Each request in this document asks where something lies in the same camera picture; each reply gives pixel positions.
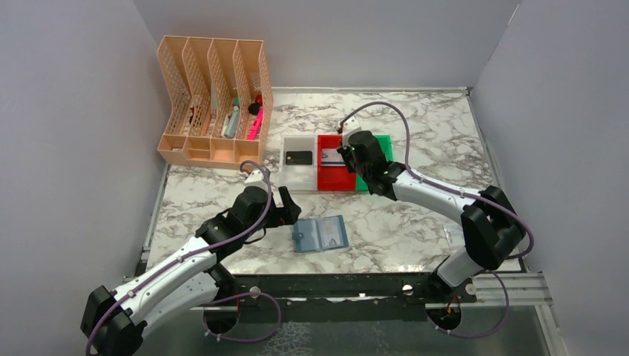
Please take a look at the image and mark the green plastic bin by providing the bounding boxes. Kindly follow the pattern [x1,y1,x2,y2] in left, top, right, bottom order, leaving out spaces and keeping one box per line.
[355,134,394,192]

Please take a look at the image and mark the teal grey stapler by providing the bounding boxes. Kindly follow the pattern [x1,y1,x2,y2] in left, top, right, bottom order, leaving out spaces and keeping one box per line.
[221,97,240,139]

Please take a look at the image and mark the pink highlighter pen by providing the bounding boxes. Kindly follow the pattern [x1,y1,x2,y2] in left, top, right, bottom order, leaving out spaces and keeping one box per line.
[247,106,264,140]

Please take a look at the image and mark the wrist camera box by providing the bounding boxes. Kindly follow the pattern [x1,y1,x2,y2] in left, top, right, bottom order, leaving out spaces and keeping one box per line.
[245,170,269,190]
[340,126,363,147]

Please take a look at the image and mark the red plastic bin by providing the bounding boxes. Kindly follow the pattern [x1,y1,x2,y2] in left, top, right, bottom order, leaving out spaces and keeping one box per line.
[316,135,356,191]

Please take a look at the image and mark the grey credit card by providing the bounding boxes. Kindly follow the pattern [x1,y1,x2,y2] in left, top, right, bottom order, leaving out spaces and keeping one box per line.
[320,148,345,166]

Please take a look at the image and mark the purple cable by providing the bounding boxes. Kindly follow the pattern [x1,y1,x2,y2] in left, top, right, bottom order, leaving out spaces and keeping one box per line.
[84,159,282,356]
[336,101,535,340]

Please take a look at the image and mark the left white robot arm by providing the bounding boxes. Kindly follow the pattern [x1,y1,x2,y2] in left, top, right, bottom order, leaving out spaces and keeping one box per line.
[80,186,302,355]

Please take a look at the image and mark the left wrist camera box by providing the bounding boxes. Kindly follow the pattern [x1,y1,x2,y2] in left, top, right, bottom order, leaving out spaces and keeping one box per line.
[245,170,269,190]

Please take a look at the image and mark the black credit card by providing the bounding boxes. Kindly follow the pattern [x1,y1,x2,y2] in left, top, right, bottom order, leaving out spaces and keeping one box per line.
[284,151,313,165]

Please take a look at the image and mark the clear plastic packet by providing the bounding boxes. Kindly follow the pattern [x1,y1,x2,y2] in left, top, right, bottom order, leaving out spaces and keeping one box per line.
[443,223,465,248]

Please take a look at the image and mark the blue leather card holder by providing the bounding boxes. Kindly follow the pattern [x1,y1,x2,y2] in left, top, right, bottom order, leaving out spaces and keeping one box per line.
[292,215,349,253]

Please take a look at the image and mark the peach plastic file organizer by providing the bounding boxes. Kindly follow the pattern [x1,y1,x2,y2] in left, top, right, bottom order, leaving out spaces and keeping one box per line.
[157,36,274,169]

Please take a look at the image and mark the white plastic bin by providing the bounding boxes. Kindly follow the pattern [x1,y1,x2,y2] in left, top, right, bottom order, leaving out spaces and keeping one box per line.
[279,134,317,191]

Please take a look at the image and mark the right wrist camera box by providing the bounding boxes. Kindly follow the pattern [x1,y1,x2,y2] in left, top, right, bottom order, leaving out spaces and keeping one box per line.
[340,126,363,147]

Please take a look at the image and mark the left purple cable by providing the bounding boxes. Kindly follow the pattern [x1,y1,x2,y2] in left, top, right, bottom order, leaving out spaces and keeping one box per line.
[84,159,282,356]

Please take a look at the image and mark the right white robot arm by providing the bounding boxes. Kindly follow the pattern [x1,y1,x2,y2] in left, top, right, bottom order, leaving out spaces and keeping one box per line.
[338,131,525,291]

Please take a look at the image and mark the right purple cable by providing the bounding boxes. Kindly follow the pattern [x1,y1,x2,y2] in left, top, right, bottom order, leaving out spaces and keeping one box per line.
[336,101,535,340]

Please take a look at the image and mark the black binder clip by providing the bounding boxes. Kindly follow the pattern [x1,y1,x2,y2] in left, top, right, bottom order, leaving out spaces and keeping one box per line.
[248,102,263,116]

